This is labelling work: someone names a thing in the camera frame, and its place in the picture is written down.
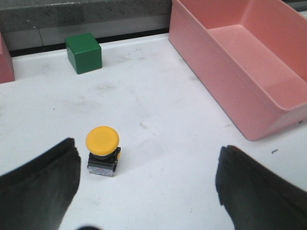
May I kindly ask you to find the yellow push button switch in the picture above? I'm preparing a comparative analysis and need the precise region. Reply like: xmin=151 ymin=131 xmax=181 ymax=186
xmin=86 ymin=126 xmax=121 ymax=177

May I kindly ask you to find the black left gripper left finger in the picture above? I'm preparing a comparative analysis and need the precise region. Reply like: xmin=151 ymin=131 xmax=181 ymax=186
xmin=0 ymin=138 xmax=81 ymax=230

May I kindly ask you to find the grey stone counter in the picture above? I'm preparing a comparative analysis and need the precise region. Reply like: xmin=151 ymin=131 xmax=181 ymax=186
xmin=0 ymin=0 xmax=307 ymax=52

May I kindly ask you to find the right green cube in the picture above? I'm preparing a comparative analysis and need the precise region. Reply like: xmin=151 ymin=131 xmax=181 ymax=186
xmin=65 ymin=33 xmax=102 ymax=74

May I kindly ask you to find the pink plastic bin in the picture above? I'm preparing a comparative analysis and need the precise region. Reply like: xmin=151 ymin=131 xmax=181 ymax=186
xmin=169 ymin=0 xmax=307 ymax=141

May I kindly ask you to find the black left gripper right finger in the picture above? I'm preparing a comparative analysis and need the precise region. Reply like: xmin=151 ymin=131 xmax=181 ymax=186
xmin=215 ymin=146 xmax=307 ymax=230

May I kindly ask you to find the far pink cube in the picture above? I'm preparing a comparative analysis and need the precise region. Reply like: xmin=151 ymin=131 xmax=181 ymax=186
xmin=0 ymin=34 xmax=15 ymax=83

